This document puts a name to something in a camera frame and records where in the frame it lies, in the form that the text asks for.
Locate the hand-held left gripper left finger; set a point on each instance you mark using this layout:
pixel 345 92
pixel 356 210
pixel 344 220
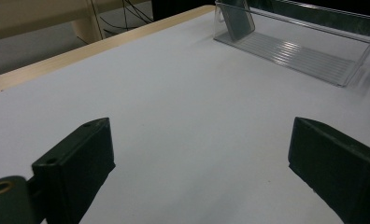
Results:
pixel 74 168

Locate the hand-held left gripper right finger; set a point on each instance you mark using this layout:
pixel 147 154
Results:
pixel 338 171

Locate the clear plastic box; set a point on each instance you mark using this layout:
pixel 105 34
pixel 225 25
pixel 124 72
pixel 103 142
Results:
pixel 298 56

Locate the translucent grey phone case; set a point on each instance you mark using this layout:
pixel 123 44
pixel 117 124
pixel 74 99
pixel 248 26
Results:
pixel 237 21

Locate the light wooden table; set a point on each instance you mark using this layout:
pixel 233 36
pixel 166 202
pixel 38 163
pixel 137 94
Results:
pixel 80 53

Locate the white table sheet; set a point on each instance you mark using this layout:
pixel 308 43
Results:
pixel 173 93

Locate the light wooden shelf unit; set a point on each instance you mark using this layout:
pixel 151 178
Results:
pixel 33 15

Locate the black curtain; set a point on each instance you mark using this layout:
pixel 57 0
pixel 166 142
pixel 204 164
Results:
pixel 180 7

